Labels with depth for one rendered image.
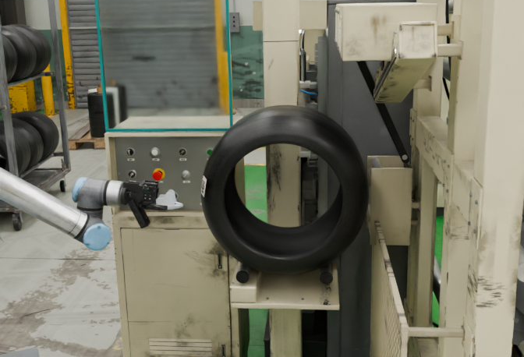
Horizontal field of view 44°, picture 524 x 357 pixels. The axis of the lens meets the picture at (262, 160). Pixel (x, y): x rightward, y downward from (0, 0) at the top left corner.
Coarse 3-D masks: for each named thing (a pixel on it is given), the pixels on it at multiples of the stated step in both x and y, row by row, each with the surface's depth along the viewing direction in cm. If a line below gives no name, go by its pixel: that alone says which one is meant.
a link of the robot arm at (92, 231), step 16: (0, 176) 195; (16, 176) 200; (0, 192) 196; (16, 192) 197; (32, 192) 200; (32, 208) 200; (48, 208) 202; (64, 208) 205; (64, 224) 205; (80, 224) 207; (96, 224) 209; (80, 240) 210; (96, 240) 209
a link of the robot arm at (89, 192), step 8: (80, 184) 221; (88, 184) 221; (96, 184) 221; (104, 184) 221; (80, 192) 220; (88, 192) 220; (96, 192) 220; (104, 192) 220; (80, 200) 221; (88, 200) 220; (96, 200) 221; (104, 200) 220; (96, 208) 222
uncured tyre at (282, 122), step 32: (256, 128) 204; (288, 128) 202; (320, 128) 204; (224, 160) 206; (352, 160) 205; (224, 192) 209; (352, 192) 205; (224, 224) 211; (256, 224) 238; (320, 224) 236; (352, 224) 208; (256, 256) 213; (288, 256) 213; (320, 256) 211
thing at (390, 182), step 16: (368, 160) 252; (384, 160) 252; (400, 160) 251; (368, 176) 254; (384, 176) 234; (400, 176) 233; (384, 192) 235; (400, 192) 235; (368, 208) 254; (384, 208) 237; (400, 208) 236; (368, 224) 255; (384, 224) 238; (400, 224) 238; (384, 240) 240; (400, 240) 239
